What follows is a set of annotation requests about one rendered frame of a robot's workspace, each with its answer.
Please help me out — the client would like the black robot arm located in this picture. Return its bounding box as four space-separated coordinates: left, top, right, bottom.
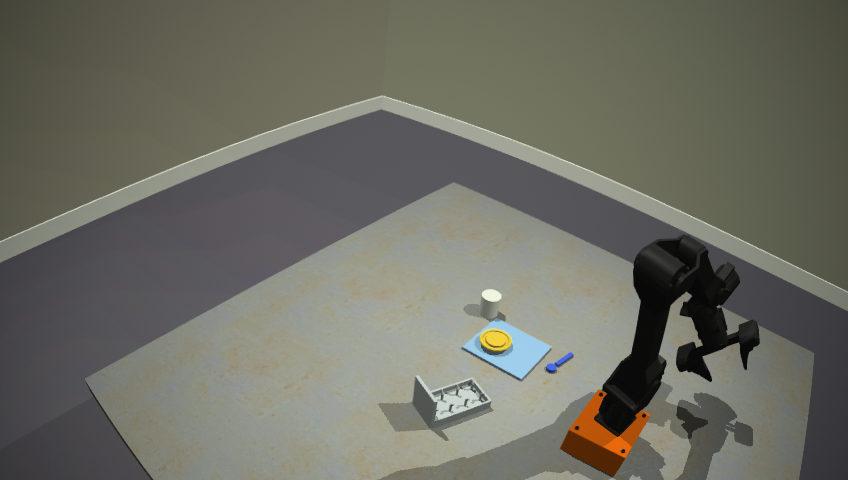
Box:
594 234 740 437

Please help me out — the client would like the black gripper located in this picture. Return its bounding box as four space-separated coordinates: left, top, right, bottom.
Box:
676 315 760 382

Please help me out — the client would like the yellow plate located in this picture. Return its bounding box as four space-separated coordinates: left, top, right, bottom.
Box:
479 328 512 352

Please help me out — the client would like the light blue flat mat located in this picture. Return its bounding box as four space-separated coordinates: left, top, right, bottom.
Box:
462 318 552 381

